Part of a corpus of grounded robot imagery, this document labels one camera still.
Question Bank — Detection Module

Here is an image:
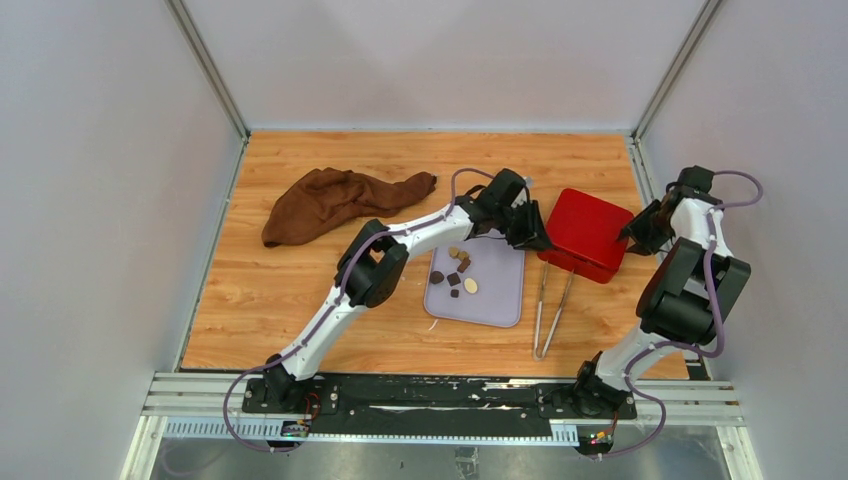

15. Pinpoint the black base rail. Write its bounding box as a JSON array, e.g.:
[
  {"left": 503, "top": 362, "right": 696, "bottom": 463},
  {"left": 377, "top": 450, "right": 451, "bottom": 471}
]
[{"left": 241, "top": 373, "right": 637, "bottom": 438}]

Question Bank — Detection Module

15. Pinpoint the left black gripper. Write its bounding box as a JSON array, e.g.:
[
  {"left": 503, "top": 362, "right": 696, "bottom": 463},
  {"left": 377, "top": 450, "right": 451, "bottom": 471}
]
[{"left": 493, "top": 200, "right": 553, "bottom": 254}]

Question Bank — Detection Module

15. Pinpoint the red box lid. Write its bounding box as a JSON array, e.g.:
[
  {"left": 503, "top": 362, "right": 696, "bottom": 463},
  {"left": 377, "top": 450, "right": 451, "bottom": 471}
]
[{"left": 545, "top": 188, "right": 634, "bottom": 276}]

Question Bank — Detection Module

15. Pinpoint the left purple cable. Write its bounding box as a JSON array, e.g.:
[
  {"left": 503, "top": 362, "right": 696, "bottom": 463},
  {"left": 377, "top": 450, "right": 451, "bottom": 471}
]
[{"left": 221, "top": 166, "right": 498, "bottom": 455}]

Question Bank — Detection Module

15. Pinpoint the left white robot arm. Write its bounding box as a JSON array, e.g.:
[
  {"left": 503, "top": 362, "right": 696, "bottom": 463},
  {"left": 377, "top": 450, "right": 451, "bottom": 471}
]
[{"left": 261, "top": 169, "right": 553, "bottom": 413}]

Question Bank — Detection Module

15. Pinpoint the dark round chocolate left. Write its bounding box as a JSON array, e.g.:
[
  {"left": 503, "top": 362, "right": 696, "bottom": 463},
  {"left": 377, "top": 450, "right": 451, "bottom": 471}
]
[{"left": 429, "top": 271, "right": 444, "bottom": 285}]

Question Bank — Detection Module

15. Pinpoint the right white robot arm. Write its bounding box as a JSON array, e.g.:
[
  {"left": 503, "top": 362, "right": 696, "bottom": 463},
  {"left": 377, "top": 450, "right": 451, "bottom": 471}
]
[{"left": 570, "top": 166, "right": 751, "bottom": 418}]

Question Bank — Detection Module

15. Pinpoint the white oval chocolate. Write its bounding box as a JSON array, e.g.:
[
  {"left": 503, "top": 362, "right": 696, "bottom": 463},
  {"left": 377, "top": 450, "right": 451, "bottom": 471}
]
[{"left": 463, "top": 278, "right": 479, "bottom": 294}]

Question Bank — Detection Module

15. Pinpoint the brown cloth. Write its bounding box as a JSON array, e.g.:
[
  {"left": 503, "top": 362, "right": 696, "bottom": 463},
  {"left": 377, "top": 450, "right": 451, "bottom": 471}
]
[{"left": 261, "top": 167, "right": 438, "bottom": 248}]

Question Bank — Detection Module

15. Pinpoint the red box with white liners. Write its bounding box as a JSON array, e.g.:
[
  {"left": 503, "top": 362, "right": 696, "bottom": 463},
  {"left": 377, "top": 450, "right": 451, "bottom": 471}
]
[{"left": 537, "top": 249, "right": 625, "bottom": 284}]

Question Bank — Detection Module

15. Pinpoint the lavender tray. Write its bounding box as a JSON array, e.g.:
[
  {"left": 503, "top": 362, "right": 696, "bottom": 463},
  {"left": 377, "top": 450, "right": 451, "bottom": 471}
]
[{"left": 423, "top": 233, "right": 526, "bottom": 328}]

